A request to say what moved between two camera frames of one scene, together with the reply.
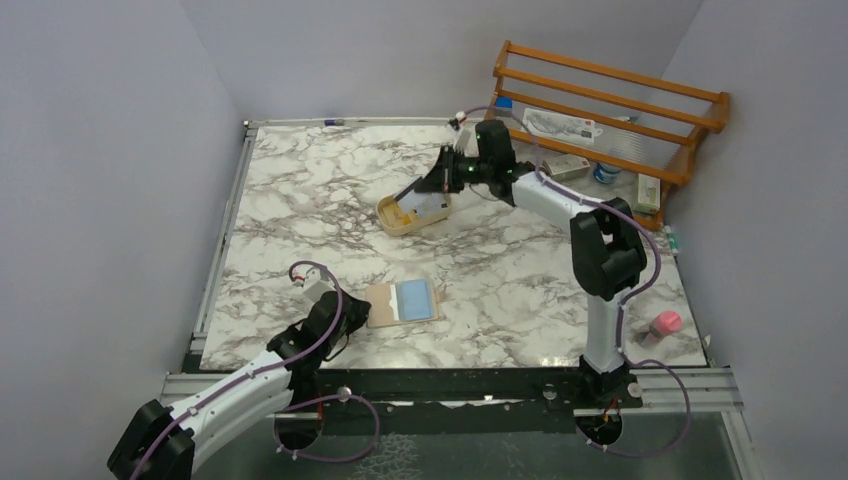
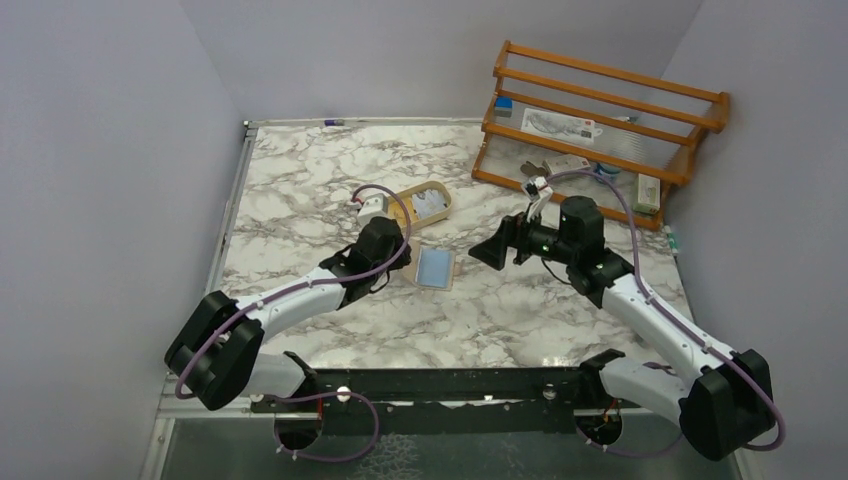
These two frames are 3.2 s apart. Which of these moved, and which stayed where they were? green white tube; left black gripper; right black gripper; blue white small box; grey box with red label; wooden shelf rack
Moved: left black gripper; right black gripper
Stayed: grey box with red label; green white tube; blue white small box; wooden shelf rack
